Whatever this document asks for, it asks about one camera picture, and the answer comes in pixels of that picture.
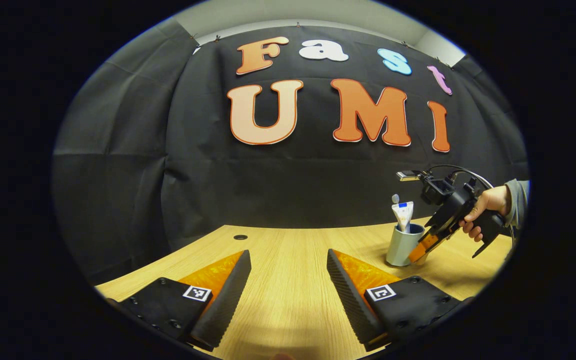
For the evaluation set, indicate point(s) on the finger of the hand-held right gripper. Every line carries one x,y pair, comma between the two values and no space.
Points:
425,245

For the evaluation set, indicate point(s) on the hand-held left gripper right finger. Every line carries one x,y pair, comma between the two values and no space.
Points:
348,300

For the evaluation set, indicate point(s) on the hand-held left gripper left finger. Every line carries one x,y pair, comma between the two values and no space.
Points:
228,300

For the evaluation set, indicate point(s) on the light blue cup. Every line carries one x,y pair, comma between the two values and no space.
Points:
398,247

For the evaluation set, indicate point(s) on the white toothpaste tube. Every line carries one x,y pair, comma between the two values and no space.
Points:
403,215

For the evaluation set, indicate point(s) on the white toothbrush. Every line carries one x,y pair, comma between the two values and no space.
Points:
395,198

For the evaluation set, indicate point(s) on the wooden desktop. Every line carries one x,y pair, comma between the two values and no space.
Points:
293,280

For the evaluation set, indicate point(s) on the black backdrop cloth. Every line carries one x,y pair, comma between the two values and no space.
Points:
268,190

